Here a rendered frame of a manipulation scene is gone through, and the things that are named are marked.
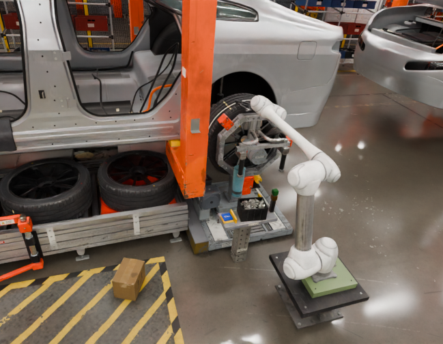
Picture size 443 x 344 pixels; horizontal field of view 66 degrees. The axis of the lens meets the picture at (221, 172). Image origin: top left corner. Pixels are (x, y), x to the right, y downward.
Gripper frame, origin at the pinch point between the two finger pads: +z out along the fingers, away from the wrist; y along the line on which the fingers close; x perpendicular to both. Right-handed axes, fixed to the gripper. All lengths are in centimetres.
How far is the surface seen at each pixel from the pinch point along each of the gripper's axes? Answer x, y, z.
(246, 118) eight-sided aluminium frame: -7.3, -5.8, -10.5
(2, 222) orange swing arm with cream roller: -15, -170, 67
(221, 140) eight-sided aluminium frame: -17.3, -25.6, -1.4
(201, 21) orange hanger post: 69, -26, -11
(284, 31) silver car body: 27, 66, 5
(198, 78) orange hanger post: 38, -35, -7
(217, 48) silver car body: 32.6, 13.8, 27.5
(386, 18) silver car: -72, 363, 59
